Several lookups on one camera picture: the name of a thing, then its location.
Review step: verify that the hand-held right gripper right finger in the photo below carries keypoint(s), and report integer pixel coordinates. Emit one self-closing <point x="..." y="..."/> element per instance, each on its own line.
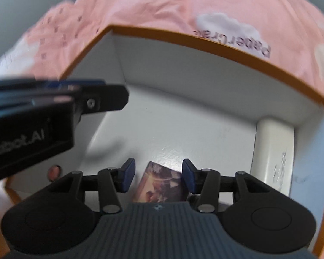
<point x="189" y="176"/>

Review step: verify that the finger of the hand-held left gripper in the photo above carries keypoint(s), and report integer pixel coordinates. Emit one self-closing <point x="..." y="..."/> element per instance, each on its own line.
<point x="70" y="83"/>
<point x="105" y="98"/>

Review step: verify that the orange cardboard box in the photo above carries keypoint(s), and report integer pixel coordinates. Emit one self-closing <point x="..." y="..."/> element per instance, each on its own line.
<point x="191" y="118"/>

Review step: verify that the picture card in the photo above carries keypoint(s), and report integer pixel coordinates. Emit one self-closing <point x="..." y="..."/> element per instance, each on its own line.
<point x="159" y="183"/>

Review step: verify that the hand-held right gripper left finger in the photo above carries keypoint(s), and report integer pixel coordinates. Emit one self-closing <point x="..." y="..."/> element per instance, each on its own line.
<point x="128" y="174"/>

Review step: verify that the person's left hand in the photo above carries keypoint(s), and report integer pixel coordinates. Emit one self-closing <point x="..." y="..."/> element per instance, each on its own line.
<point x="54" y="173"/>

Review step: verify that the white rectangular box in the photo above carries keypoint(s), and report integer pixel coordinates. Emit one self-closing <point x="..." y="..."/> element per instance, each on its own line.
<point x="272" y="151"/>

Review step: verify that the pink cloud print blanket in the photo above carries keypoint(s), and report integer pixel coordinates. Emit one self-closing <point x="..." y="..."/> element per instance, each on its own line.
<point x="151" y="8"/>

